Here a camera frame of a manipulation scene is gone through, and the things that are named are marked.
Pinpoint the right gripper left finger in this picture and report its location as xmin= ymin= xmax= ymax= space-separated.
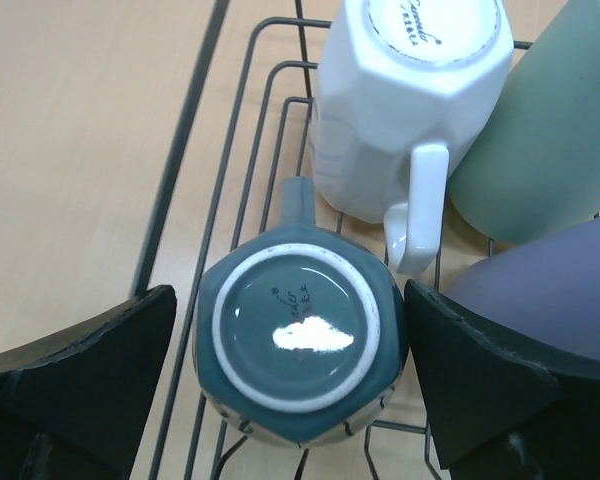
xmin=0 ymin=285 xmax=177 ymax=479

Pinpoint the purple plastic cup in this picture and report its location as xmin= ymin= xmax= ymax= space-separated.
xmin=446 ymin=217 xmax=600 ymax=361

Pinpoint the white faceted mug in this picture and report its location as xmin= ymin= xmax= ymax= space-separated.
xmin=310 ymin=0 xmax=514 ymax=275

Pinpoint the black wire dish rack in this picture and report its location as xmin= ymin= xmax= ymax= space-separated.
xmin=128 ymin=0 xmax=600 ymax=480

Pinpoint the green plastic cup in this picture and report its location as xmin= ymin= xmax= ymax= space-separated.
xmin=447 ymin=1 xmax=600 ymax=245

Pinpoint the grey mug white inside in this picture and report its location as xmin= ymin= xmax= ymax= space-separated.
xmin=192 ymin=177 xmax=408 ymax=448

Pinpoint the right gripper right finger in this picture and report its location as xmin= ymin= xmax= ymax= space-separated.
xmin=404 ymin=280 xmax=600 ymax=479

